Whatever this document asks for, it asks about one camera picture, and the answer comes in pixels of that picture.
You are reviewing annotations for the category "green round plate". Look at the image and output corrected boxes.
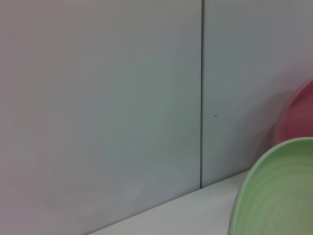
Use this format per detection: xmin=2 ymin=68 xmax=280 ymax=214
xmin=227 ymin=137 xmax=313 ymax=235

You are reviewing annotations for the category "red round plate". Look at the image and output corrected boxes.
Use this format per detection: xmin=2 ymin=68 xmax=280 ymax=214
xmin=275 ymin=78 xmax=313 ymax=145

